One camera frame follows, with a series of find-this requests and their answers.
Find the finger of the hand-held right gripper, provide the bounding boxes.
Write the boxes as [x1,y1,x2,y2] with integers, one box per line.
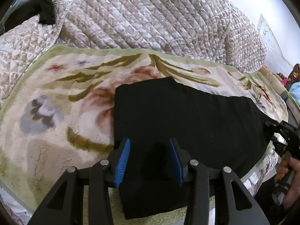
[264,120,285,134]
[272,134,286,154]

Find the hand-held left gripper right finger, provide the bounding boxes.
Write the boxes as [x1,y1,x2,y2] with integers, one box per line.
[169,138,271,225]

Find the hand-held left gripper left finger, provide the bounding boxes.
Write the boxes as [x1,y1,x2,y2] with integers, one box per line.
[28,138,131,225]

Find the black pants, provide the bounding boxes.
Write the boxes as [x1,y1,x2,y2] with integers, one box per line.
[113,76,275,220]

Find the person's right hand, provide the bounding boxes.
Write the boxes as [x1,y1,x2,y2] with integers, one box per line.
[275,157,300,210]

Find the light blue bag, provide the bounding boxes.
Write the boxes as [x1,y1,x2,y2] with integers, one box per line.
[289,82,300,97]

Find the brown patterned cloth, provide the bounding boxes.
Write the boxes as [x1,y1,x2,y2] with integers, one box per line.
[288,63,300,85]

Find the floral fleece blanket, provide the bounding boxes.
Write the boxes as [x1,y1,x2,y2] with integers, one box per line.
[0,44,289,225]

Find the beige quilted bedspread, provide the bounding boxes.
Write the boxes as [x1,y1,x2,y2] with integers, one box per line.
[0,0,268,99]

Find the dark garment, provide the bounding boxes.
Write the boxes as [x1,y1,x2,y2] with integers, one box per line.
[0,0,62,32]

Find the white wall poster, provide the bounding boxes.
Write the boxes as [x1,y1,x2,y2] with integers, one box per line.
[257,13,294,64]

